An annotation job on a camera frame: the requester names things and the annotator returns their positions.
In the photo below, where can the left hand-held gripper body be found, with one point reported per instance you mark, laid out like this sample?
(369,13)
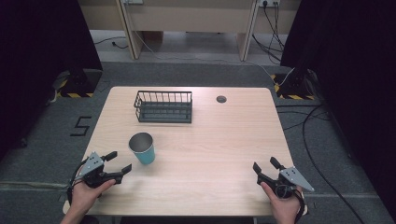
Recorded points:
(92,163)

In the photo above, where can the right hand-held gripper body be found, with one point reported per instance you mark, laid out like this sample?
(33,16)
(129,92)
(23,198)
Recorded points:
(294,179)

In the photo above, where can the teal metal cup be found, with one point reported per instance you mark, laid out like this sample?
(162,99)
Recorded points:
(145,155)

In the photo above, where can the person's right hand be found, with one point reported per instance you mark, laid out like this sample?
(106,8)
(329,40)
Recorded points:
(285,210)

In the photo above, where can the person's left hand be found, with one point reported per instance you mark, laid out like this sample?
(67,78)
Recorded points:
(83,196)

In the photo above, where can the black stand base, hazard tape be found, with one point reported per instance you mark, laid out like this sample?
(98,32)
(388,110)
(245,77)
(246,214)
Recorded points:
(295,87)
(79,82)

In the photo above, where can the black curtain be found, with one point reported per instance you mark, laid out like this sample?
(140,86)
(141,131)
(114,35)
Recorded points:
(358,62)
(37,62)

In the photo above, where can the beige desk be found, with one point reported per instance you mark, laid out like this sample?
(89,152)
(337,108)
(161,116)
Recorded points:
(190,18)

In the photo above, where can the white wall socket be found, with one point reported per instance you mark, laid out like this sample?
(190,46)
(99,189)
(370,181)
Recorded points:
(269,2)
(133,1)

